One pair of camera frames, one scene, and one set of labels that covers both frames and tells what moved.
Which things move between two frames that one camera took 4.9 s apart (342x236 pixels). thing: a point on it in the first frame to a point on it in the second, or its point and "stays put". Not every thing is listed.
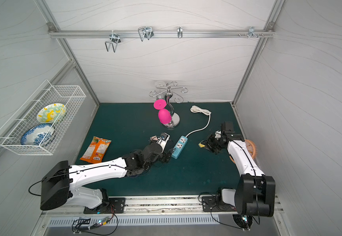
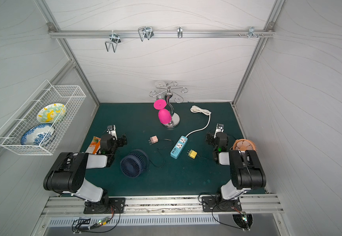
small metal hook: [180, 32] stays put
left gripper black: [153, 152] to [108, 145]
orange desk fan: [252, 148] stays put
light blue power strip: [179, 146] stays put
